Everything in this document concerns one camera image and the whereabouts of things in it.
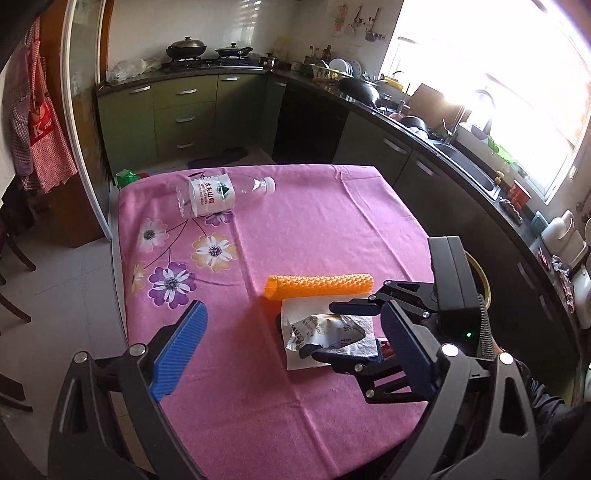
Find clear plastic bag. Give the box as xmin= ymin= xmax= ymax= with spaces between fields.
xmin=105 ymin=58 xmax=160 ymax=84

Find white paper napkin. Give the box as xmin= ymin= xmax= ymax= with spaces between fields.
xmin=280 ymin=298 xmax=382 ymax=371

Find dish rack with plates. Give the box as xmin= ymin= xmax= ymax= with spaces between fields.
xmin=311 ymin=58 xmax=365 ymax=81

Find pink floral tablecloth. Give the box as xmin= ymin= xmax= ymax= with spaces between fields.
xmin=116 ymin=164 xmax=444 ymax=480

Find person's right forearm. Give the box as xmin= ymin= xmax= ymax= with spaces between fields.
xmin=510 ymin=357 xmax=591 ymax=480

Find hanging wall utensils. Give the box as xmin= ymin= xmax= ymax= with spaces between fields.
xmin=332 ymin=4 xmax=389 ymax=42

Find sliding glass door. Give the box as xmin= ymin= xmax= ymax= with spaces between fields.
xmin=62 ymin=0 xmax=114 ymax=241

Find black kitchen countertop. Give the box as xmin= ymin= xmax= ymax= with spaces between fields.
xmin=95 ymin=62 xmax=591 ymax=296

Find dark scrubbing brush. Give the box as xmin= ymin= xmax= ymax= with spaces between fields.
xmin=501 ymin=199 xmax=525 ymax=224

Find dark wooden chair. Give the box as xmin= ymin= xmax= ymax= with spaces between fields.
xmin=0 ymin=217 xmax=38 ymax=411

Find red checked apron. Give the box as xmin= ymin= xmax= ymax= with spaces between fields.
xmin=28 ymin=18 xmax=78 ymax=183

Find white plastic jug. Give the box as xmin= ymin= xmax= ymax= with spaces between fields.
xmin=540 ymin=210 xmax=589 ymax=268

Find bright window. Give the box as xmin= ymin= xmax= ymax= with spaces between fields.
xmin=383 ymin=0 xmax=591 ymax=204

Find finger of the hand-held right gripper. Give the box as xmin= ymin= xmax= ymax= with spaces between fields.
xmin=299 ymin=344 xmax=419 ymax=406
xmin=329 ymin=279 xmax=439 ymax=319

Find black coiled cable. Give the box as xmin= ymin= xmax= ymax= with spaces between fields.
xmin=479 ymin=295 xmax=494 ymax=361

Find dark lower cabinets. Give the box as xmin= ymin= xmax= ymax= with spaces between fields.
xmin=272 ymin=76 xmax=578 ymax=333

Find steel sink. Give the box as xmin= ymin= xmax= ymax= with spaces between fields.
xmin=431 ymin=141 xmax=502 ymax=199

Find red paper cup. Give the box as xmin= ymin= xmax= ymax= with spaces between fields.
xmin=510 ymin=179 xmax=532 ymax=208

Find gas stove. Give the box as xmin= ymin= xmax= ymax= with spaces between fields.
xmin=161 ymin=55 xmax=264 ymax=71

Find silver wrapper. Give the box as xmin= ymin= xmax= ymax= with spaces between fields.
xmin=285 ymin=313 xmax=365 ymax=358

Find gooseneck faucet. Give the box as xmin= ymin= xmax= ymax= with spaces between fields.
xmin=392 ymin=70 xmax=409 ymax=104

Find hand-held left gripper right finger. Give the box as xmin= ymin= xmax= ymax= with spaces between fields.
xmin=381 ymin=299 xmax=541 ymax=480

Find chrome sink faucet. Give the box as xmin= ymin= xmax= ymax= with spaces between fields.
xmin=443 ymin=104 xmax=467 ymax=144

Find black bin with yellow rim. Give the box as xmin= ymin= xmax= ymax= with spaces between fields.
xmin=464 ymin=251 xmax=494 ymax=310

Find crumpled rag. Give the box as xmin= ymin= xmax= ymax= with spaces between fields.
xmin=549 ymin=256 xmax=578 ymax=315

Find orange foam net sleeve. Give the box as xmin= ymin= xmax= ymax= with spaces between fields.
xmin=264 ymin=273 xmax=373 ymax=301

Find purple plaid apron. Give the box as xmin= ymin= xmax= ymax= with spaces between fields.
xmin=9 ymin=46 xmax=38 ymax=192

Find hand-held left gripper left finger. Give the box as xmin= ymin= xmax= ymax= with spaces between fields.
xmin=47 ymin=299 xmax=208 ymax=480

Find green lower cabinets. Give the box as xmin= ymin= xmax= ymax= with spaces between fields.
xmin=96 ymin=74 xmax=278 ymax=178

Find green plastic items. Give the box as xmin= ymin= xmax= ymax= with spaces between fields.
xmin=487 ymin=137 xmax=518 ymax=164

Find brown cutting board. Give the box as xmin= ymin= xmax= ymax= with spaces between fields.
xmin=409 ymin=83 xmax=467 ymax=123

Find group of condiment bottles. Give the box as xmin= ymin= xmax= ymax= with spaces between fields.
xmin=302 ymin=44 xmax=333 ymax=65

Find clear plastic bottle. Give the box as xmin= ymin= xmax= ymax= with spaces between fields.
xmin=177 ymin=174 xmax=276 ymax=219

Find black pan with lid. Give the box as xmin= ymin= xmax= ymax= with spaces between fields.
xmin=215 ymin=42 xmax=254 ymax=58

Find black cooking pot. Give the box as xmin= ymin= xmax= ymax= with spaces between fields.
xmin=399 ymin=115 xmax=432 ymax=137

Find large black wok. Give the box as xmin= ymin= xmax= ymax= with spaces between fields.
xmin=339 ymin=76 xmax=382 ymax=106

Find black wok with lid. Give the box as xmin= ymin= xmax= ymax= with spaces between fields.
xmin=166 ymin=36 xmax=208 ymax=61

